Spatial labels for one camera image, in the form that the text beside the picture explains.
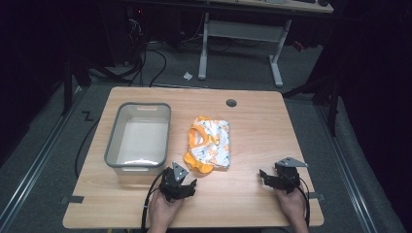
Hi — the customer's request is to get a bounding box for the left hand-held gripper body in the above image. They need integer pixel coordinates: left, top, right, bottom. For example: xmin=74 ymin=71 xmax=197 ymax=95
xmin=158 ymin=161 xmax=192 ymax=204

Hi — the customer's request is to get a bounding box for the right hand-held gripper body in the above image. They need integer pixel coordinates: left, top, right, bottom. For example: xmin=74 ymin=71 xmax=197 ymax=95
xmin=273 ymin=156 xmax=309 ymax=195

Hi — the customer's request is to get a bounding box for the person's left hand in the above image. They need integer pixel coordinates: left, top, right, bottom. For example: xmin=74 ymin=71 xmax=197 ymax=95
xmin=148 ymin=189 xmax=185 ymax=229

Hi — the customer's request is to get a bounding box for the person's right hand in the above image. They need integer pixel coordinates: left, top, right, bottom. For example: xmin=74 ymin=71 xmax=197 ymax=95
xmin=274 ymin=187 xmax=308 ymax=225

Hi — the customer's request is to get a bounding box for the orange and white baby garment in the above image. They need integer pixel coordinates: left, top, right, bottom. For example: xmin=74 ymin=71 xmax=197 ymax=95
xmin=183 ymin=115 xmax=232 ymax=175

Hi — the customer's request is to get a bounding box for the white plastic bin grey rim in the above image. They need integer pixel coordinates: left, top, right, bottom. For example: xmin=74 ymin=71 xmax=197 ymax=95
xmin=103 ymin=102 xmax=172 ymax=178

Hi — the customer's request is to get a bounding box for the black metal stand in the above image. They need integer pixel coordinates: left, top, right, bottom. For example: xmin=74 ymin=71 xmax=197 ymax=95
xmin=60 ymin=56 xmax=93 ymax=117
xmin=282 ymin=76 xmax=343 ymax=138

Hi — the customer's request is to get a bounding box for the desk with white legs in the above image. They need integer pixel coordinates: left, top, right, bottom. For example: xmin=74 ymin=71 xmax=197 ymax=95
xmin=181 ymin=0 xmax=335 ymax=88

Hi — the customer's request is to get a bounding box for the metal floor rail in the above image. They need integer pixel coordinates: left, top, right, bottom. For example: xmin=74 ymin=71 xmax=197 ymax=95
xmin=0 ymin=84 xmax=86 ymax=233
xmin=315 ymin=104 xmax=380 ymax=233

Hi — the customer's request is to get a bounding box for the black floor cable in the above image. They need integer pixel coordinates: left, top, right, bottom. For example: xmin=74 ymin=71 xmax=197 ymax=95
xmin=74 ymin=116 xmax=102 ymax=180

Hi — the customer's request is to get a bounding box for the bundle of black cables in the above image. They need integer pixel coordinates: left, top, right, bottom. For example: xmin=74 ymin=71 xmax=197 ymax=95
xmin=124 ymin=8 xmax=168 ymax=88

